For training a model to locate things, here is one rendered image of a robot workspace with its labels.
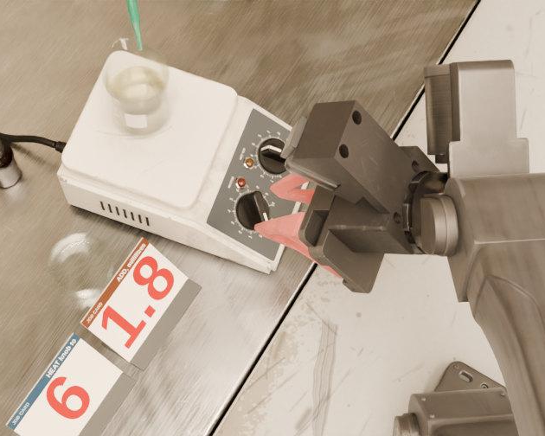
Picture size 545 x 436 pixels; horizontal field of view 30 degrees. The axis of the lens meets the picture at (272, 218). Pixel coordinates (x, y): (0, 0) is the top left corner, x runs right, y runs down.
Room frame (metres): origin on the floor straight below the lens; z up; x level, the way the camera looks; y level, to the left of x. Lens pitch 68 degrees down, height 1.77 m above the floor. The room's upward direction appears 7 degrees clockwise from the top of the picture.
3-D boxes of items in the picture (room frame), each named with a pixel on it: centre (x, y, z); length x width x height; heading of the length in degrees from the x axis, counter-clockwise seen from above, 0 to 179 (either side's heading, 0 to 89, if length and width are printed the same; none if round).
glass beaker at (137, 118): (0.39, 0.12, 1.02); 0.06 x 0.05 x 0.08; 32
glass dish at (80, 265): (0.27, 0.16, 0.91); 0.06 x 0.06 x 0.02
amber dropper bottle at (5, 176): (0.35, 0.25, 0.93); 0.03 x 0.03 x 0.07
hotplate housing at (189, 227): (0.37, 0.09, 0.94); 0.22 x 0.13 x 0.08; 77
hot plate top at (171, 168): (0.38, 0.11, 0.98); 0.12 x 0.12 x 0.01; 77
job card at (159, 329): (0.24, 0.10, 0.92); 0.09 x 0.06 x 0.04; 154
